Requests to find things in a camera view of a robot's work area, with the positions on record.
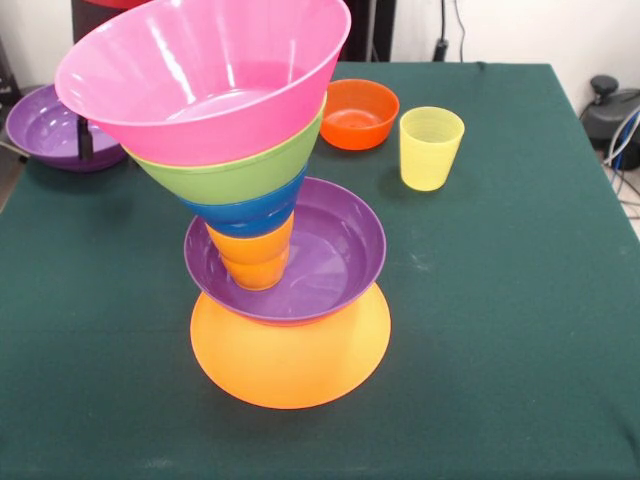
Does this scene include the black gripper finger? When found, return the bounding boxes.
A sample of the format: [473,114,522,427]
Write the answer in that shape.
[77,115,95,162]

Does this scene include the blue plastic bowl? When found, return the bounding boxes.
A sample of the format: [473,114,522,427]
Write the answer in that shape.
[178,167,309,238]

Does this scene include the large pink plastic bowl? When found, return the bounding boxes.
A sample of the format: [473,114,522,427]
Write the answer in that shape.
[53,0,353,167]

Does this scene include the orange plastic cup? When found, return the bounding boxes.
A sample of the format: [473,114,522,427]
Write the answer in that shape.
[204,212,296,292]

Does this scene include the black hanging cable plug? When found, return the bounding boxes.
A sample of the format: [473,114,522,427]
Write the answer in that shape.
[432,0,469,64]

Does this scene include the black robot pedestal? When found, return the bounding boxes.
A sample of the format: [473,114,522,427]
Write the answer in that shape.
[339,0,397,64]

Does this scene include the green plastic bowl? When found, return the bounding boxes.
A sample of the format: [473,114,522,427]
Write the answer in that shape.
[122,94,329,206]

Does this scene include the floor cable bundle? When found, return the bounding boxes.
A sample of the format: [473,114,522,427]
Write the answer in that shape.
[602,107,640,201]

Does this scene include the purple plastic bowl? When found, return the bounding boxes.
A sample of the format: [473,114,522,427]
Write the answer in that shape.
[183,177,388,322]
[5,83,129,174]

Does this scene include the yellow plastic cup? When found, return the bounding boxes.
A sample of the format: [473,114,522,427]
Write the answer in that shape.
[398,106,466,192]

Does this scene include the black floor stand base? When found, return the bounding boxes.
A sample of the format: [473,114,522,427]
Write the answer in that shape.
[579,74,640,146]

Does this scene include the red-orange plastic bowl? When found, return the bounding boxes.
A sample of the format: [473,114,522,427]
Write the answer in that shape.
[319,78,401,151]

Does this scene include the dark green table cloth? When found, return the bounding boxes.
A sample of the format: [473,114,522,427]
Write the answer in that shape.
[0,58,640,480]

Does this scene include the large yellow-orange plastic bowl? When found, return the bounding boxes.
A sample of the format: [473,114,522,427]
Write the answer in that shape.
[190,282,393,411]

